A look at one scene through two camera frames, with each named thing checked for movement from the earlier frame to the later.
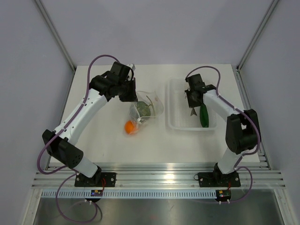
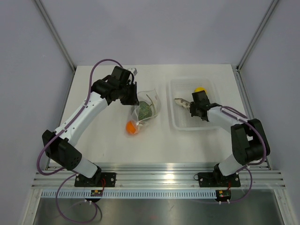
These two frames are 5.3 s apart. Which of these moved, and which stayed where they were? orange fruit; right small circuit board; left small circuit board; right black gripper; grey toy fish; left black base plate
Moved: grey toy fish; right black gripper
Stayed: left small circuit board; right small circuit board; left black base plate; orange fruit
